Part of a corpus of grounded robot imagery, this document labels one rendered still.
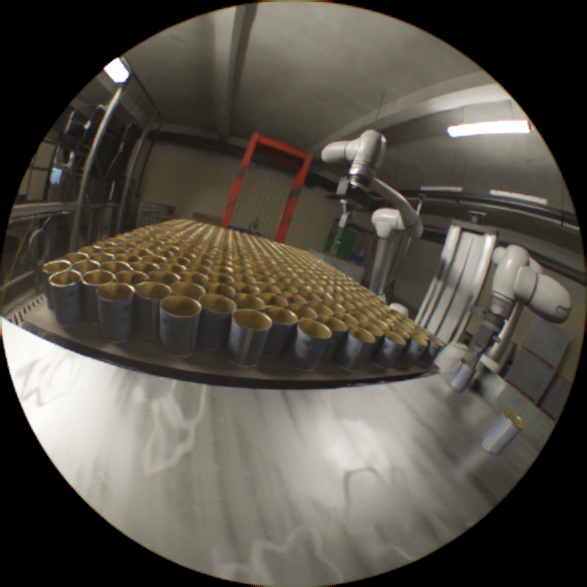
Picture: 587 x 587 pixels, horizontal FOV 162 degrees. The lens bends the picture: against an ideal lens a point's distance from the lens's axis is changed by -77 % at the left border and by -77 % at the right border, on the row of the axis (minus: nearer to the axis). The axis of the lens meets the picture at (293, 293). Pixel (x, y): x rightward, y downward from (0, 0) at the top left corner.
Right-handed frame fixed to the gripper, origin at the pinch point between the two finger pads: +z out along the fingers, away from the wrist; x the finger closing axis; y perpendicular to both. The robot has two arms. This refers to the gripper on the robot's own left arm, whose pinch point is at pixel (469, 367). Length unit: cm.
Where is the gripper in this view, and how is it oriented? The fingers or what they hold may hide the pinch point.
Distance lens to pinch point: 71.4
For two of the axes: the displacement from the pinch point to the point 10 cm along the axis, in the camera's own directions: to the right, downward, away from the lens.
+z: -3.1, 9.1, 2.7
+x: 9.0, 1.9, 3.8
